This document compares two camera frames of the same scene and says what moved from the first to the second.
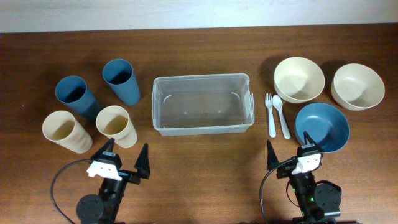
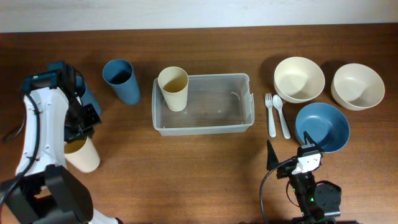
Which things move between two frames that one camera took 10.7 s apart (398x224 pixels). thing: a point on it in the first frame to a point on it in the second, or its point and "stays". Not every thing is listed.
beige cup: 114,122 to 173,82
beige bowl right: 357,87 stays
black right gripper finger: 308,140 stays
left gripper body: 127,176 to 82,119
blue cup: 120,74 stays
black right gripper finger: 272,158 stays
